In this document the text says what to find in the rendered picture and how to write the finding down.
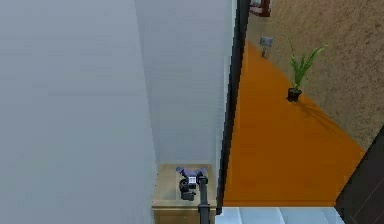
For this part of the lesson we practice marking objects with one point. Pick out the green house plant black pot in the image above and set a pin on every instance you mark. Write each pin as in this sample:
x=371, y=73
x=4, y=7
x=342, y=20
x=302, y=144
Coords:
x=299, y=71

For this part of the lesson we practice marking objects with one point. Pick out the red framed wall picture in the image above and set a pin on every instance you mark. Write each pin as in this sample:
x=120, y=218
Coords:
x=261, y=9

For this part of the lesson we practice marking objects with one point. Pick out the black door frame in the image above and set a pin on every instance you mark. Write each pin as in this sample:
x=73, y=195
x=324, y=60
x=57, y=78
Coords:
x=234, y=100

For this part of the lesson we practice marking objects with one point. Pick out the light wooden cabinet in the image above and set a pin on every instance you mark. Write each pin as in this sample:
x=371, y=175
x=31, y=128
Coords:
x=166, y=190

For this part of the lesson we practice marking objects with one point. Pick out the dark brown wooden door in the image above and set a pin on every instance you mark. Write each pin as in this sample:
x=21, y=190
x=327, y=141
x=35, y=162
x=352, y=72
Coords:
x=366, y=186

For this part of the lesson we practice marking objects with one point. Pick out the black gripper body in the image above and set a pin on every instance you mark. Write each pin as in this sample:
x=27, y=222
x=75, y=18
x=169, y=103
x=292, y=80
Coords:
x=184, y=189

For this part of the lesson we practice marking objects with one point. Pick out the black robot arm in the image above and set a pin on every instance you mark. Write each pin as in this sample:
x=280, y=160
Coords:
x=203, y=200

